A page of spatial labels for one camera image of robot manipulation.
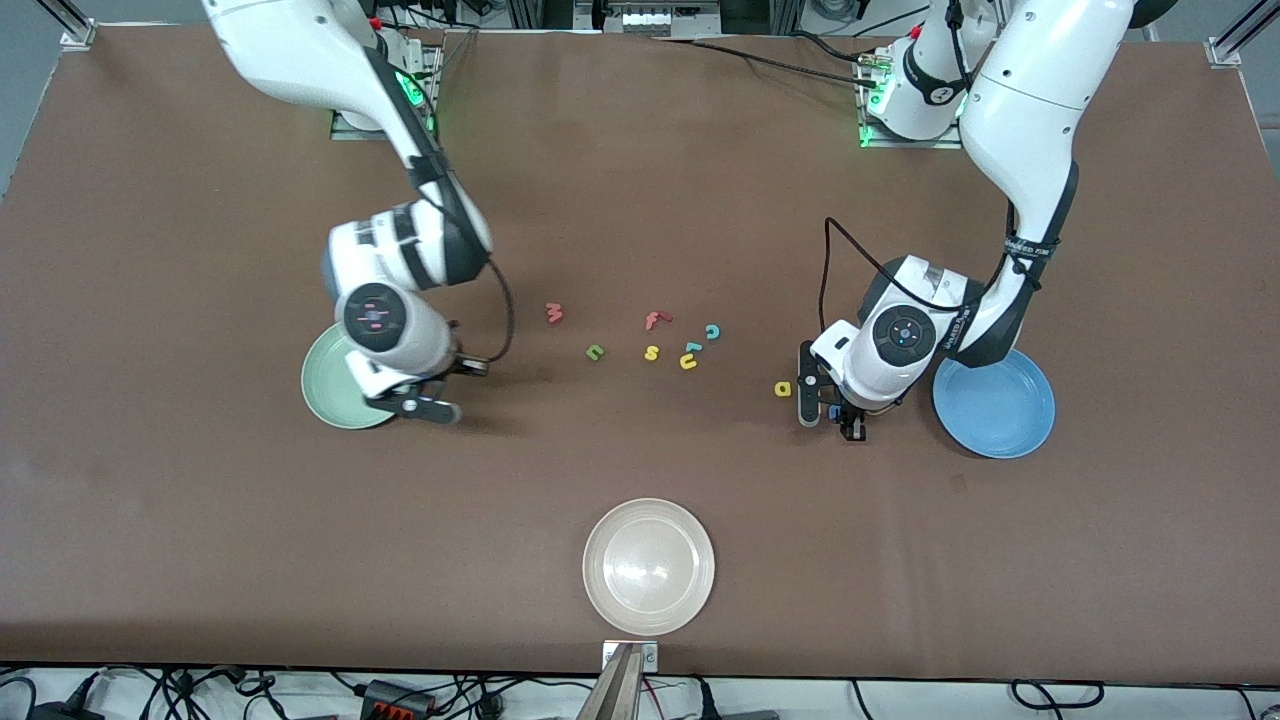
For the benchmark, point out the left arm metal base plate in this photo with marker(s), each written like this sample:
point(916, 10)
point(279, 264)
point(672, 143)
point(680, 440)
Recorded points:
point(940, 144)

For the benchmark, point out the aluminium frame corner bracket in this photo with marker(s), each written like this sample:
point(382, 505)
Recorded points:
point(1222, 50)
point(78, 35)

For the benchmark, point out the white device behind table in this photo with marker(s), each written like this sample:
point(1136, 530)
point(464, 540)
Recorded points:
point(665, 20)

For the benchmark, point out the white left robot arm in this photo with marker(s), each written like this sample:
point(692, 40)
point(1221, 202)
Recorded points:
point(1040, 100)

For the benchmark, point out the green plate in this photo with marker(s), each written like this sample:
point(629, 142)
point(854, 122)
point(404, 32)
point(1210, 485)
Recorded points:
point(325, 390)

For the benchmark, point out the blue plate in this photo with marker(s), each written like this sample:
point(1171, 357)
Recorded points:
point(1000, 410)

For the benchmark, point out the red foam letter f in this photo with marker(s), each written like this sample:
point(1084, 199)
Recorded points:
point(652, 321)

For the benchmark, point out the red foam letter w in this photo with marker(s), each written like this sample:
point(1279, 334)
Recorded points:
point(553, 313)

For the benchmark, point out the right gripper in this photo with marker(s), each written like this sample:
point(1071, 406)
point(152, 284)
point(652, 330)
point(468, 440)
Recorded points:
point(462, 366)

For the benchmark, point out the black red power strip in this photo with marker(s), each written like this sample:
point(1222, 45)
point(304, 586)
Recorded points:
point(395, 697)

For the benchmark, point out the metal mount bracket plate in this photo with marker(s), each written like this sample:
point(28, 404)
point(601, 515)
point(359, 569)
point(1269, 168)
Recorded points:
point(650, 657)

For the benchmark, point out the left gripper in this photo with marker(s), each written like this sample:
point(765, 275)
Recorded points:
point(852, 421)

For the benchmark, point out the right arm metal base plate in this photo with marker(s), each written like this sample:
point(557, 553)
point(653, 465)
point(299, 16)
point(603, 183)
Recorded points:
point(350, 131)

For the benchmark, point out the aluminium camera mount bar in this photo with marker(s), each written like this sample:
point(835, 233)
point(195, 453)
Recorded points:
point(615, 690)

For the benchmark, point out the beige plate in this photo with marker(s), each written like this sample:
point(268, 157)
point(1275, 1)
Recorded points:
point(649, 567)

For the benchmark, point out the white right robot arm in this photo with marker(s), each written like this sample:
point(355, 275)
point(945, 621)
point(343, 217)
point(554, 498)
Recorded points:
point(300, 50)

